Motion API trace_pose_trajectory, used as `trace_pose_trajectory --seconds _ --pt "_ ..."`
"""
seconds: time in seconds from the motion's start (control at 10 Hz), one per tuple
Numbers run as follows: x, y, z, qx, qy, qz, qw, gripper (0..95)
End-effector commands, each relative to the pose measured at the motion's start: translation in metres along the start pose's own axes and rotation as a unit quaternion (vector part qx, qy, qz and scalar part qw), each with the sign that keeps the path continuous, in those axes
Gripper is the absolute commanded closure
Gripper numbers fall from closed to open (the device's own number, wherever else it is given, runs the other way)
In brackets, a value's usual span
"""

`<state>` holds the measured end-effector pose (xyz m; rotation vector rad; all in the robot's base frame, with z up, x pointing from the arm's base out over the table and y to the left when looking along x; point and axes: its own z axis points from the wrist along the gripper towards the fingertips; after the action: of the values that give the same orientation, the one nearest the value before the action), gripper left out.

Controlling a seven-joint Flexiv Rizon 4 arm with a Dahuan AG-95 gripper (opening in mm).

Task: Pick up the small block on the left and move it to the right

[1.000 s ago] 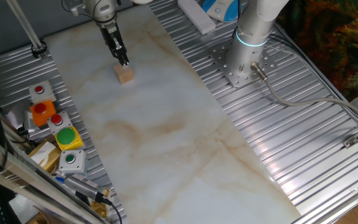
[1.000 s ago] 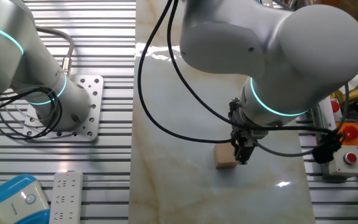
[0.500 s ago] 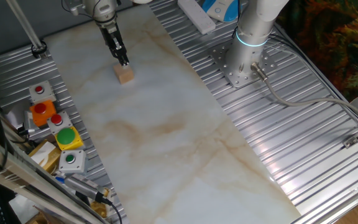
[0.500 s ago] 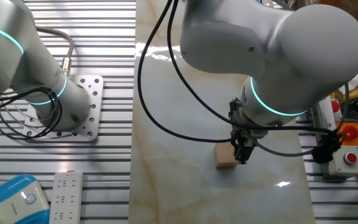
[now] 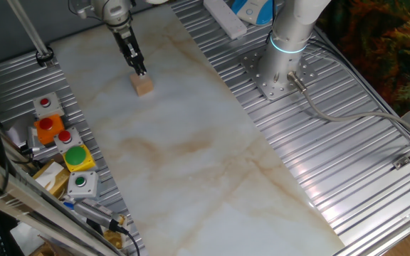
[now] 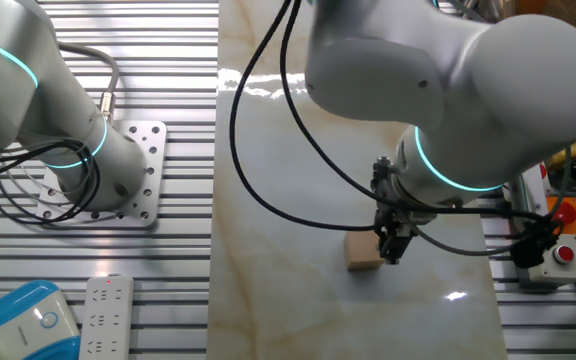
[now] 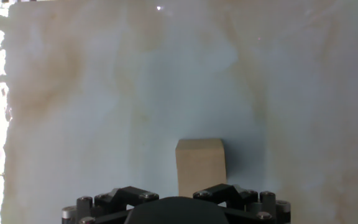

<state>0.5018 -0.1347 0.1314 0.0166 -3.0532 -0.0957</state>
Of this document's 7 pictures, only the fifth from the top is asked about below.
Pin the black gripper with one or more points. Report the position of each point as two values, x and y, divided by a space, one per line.
121 33

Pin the small wooden cube block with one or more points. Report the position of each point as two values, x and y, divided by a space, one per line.
142 84

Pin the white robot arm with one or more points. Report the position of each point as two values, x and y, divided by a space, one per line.
287 39

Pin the black pole clamp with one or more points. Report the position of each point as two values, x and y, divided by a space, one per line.
44 56

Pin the grey box with red button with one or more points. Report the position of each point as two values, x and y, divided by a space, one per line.
68 140
47 105

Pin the white power strip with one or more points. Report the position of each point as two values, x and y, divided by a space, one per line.
226 17

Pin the silver metal pole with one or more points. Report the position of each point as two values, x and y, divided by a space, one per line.
28 28

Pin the orange box with red button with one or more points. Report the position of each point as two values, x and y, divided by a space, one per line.
48 129

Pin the yellow box with green button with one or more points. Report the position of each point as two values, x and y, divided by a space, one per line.
78 160

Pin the blue and white device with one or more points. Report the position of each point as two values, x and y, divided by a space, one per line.
253 10

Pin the silver perforated mounting plate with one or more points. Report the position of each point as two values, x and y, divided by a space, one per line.
262 78

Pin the grey box with green button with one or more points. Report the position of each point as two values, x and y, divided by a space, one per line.
82 185

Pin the yellow tissue box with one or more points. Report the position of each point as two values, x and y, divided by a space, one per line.
53 176

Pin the colourful patterned cloth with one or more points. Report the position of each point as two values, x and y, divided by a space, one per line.
383 42

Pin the silver ribbed camera unit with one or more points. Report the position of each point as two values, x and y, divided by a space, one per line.
94 213

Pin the aluminium frame bar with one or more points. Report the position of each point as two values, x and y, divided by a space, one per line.
30 206

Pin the small metal corner bracket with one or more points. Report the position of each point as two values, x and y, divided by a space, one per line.
401 162

